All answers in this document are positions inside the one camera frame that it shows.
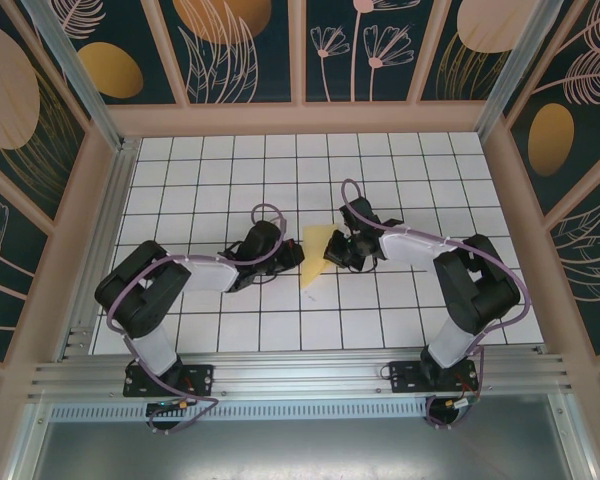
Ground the aluminium frame side bar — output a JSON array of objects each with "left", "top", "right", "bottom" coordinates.
[
  {"left": 547, "top": 394, "right": 600, "bottom": 480},
  {"left": 7, "top": 403, "right": 56, "bottom": 480}
]

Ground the grey metal sheet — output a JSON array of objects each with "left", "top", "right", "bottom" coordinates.
[{"left": 29, "top": 417, "right": 576, "bottom": 480}]

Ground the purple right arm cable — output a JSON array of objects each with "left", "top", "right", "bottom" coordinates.
[{"left": 339, "top": 178, "right": 535, "bottom": 431}]

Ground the pink disc gold lines panel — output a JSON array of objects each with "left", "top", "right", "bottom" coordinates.
[
  {"left": 0, "top": 17, "right": 90, "bottom": 224},
  {"left": 418, "top": 0, "right": 529, "bottom": 102}
]

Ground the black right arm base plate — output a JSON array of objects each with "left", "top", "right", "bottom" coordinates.
[{"left": 388, "top": 359, "right": 483, "bottom": 397}]

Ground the slotted grey cable duct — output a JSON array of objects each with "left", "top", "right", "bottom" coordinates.
[{"left": 49, "top": 397, "right": 431, "bottom": 422}]

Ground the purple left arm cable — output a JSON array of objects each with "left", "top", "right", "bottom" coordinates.
[{"left": 107, "top": 202, "right": 287, "bottom": 436}]

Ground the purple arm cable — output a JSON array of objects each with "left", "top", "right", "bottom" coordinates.
[
  {"left": 107, "top": 202, "right": 287, "bottom": 436},
  {"left": 339, "top": 178, "right": 535, "bottom": 431}
]

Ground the aluminium side rail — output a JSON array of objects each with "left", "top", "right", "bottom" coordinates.
[{"left": 54, "top": 138, "right": 142, "bottom": 362}]

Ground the orange disc leaf wall panel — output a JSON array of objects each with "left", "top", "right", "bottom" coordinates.
[{"left": 158, "top": 0, "right": 301, "bottom": 106}]

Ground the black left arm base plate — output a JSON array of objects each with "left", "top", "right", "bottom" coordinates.
[{"left": 123, "top": 363, "right": 216, "bottom": 399}]

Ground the pink leaves wall panel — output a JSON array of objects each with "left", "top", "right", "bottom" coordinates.
[{"left": 549, "top": 184, "right": 600, "bottom": 362}]

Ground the single flower wall panel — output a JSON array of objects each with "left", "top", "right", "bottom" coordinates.
[{"left": 0, "top": 164, "right": 51, "bottom": 364}]

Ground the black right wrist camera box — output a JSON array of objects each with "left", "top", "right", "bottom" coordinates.
[{"left": 322, "top": 228, "right": 357, "bottom": 267}]

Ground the aluminium frame post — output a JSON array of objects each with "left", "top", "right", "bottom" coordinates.
[
  {"left": 19, "top": 0, "right": 132, "bottom": 154},
  {"left": 473, "top": 0, "right": 569, "bottom": 147}
]

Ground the gold oval feather wall panel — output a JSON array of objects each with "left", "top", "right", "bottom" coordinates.
[{"left": 504, "top": 0, "right": 600, "bottom": 214}]

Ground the wide aluminium mounting rail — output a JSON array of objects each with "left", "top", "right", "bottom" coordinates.
[{"left": 27, "top": 348, "right": 581, "bottom": 402}]

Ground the pink flowers wall panel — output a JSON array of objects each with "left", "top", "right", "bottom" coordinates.
[{"left": 304, "top": 0, "right": 434, "bottom": 105}]

